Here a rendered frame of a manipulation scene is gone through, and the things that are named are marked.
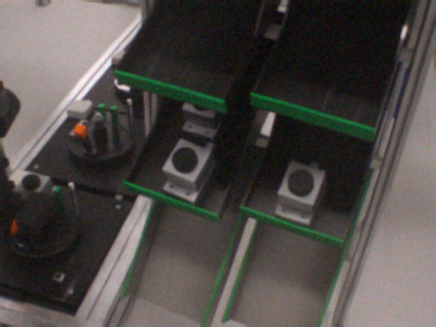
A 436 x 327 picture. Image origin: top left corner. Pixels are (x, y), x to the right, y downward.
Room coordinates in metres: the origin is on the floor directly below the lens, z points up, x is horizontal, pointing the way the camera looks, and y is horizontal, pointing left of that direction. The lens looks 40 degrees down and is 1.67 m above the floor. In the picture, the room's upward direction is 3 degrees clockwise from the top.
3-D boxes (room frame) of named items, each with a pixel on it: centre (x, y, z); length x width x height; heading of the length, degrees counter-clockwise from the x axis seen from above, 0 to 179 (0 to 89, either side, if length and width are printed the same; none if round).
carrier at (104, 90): (1.11, 0.18, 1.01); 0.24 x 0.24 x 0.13; 77
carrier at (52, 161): (0.88, 0.24, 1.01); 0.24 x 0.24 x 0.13; 77
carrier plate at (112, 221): (0.63, 0.29, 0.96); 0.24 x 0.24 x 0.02; 77
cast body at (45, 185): (0.64, 0.29, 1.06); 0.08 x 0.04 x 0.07; 167
